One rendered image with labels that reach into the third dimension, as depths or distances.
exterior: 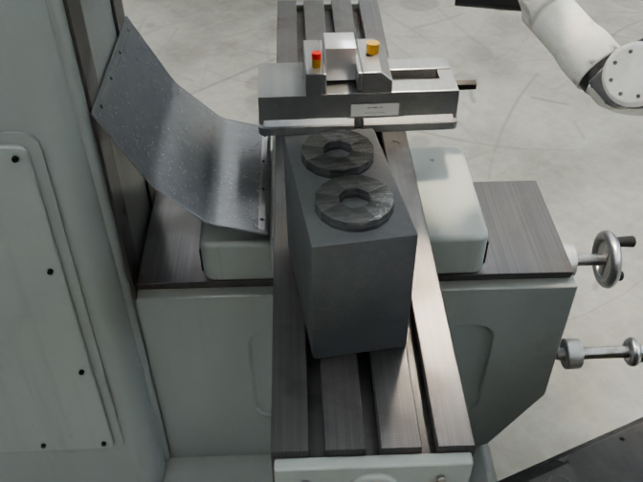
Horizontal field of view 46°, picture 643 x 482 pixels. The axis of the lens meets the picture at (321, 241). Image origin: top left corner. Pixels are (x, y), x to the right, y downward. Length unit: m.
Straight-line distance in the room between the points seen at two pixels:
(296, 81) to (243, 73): 2.10
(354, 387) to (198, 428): 0.78
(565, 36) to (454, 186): 0.45
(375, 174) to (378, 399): 0.27
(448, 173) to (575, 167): 1.56
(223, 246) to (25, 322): 0.35
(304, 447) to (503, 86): 2.69
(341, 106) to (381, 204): 0.49
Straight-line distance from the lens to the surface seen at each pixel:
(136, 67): 1.34
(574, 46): 1.05
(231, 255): 1.30
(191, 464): 1.74
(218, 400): 1.58
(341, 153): 0.96
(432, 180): 1.42
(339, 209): 0.84
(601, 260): 1.61
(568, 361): 1.56
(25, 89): 1.10
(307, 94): 1.31
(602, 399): 2.19
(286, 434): 0.89
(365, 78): 1.30
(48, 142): 1.14
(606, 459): 1.33
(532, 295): 1.42
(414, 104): 1.34
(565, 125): 3.21
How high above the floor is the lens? 1.64
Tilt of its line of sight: 41 degrees down
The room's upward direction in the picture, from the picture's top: straight up
